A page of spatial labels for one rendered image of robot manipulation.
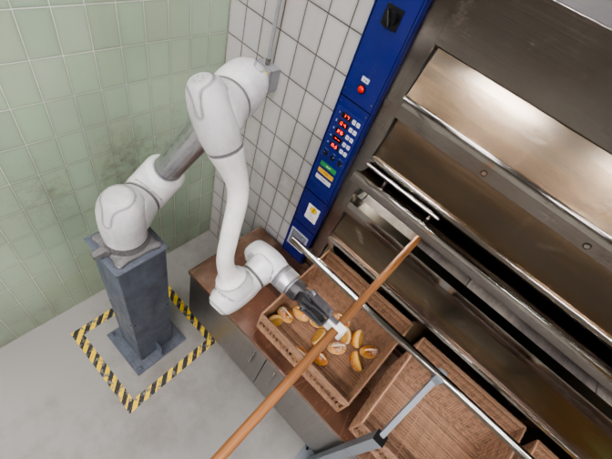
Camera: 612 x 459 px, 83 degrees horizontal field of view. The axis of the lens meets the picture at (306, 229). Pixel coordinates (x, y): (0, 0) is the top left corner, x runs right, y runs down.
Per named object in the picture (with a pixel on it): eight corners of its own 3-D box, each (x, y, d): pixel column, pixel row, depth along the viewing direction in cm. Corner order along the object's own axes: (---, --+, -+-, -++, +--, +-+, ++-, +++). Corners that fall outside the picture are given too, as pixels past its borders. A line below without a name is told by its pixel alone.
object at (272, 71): (261, 78, 157) (265, 56, 150) (276, 90, 154) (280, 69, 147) (249, 82, 153) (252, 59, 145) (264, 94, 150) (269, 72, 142)
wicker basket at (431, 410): (396, 352, 183) (423, 333, 163) (487, 436, 169) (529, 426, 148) (345, 429, 154) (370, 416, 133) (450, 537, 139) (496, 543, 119)
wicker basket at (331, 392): (314, 273, 201) (330, 246, 180) (390, 343, 186) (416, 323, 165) (253, 326, 171) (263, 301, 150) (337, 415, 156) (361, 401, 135)
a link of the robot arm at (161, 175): (113, 194, 132) (147, 162, 146) (149, 221, 138) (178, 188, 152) (213, 60, 82) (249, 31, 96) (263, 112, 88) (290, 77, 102)
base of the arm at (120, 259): (79, 244, 129) (76, 235, 125) (136, 217, 142) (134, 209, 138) (107, 277, 124) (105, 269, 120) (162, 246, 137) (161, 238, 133)
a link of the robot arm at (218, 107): (237, 158, 85) (258, 130, 94) (210, 85, 72) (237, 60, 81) (193, 158, 89) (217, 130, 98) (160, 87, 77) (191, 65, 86)
